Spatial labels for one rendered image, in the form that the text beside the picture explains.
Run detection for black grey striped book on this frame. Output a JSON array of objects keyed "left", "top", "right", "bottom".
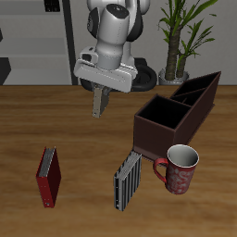
[{"left": 113, "top": 150, "right": 143, "bottom": 212}]

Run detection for grey shelf unit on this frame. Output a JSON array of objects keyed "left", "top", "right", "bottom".
[{"left": 0, "top": 0, "right": 79, "bottom": 86}]

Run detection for dark block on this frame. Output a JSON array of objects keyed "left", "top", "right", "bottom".
[{"left": 0, "top": 56, "right": 13, "bottom": 86}]

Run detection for black books on shelf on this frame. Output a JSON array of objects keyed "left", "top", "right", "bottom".
[{"left": 44, "top": 0, "right": 61, "bottom": 13}]

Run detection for red book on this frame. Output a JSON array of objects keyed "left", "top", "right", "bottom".
[{"left": 35, "top": 145, "right": 62, "bottom": 209}]

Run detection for dark brown desk caddy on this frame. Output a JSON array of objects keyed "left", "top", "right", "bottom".
[{"left": 132, "top": 70, "right": 222, "bottom": 162}]

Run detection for red patterned mug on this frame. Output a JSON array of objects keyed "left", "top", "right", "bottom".
[{"left": 153, "top": 143, "right": 200, "bottom": 195}]

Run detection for green pot plant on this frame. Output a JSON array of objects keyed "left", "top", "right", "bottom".
[{"left": 156, "top": 0, "right": 218, "bottom": 87}]

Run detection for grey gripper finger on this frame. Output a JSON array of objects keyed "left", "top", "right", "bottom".
[
  {"left": 100, "top": 86, "right": 111, "bottom": 115},
  {"left": 92, "top": 86, "right": 104, "bottom": 119}
]

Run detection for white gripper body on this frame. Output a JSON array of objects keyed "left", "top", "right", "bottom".
[{"left": 73, "top": 58, "right": 139, "bottom": 94}]

